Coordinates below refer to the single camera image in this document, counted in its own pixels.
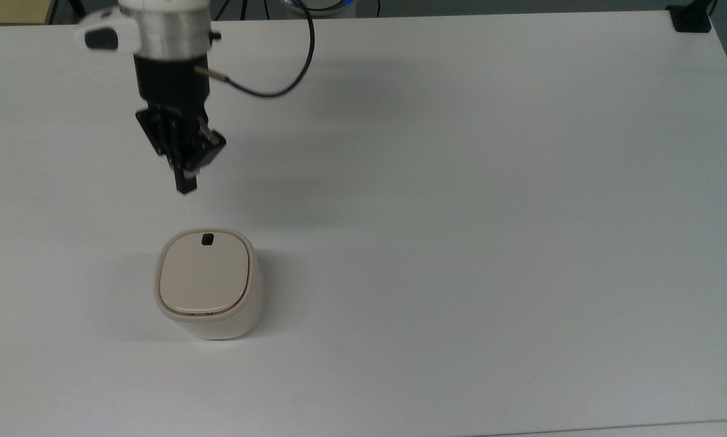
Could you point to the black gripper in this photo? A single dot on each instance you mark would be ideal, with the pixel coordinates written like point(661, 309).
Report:
point(172, 103)

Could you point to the beige trash bin lid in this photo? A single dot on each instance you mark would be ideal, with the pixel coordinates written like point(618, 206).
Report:
point(202, 279)

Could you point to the beige plastic trash bin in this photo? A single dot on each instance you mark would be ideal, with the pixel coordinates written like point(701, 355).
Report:
point(248, 309)

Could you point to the dark furniture leg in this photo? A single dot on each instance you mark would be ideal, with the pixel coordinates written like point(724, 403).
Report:
point(222, 8)
point(75, 6)

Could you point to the pale yellow cabinet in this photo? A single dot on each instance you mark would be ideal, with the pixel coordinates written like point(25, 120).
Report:
point(11, 11)

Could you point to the black table clamp mount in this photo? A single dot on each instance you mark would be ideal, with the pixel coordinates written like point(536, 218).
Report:
point(690, 19)

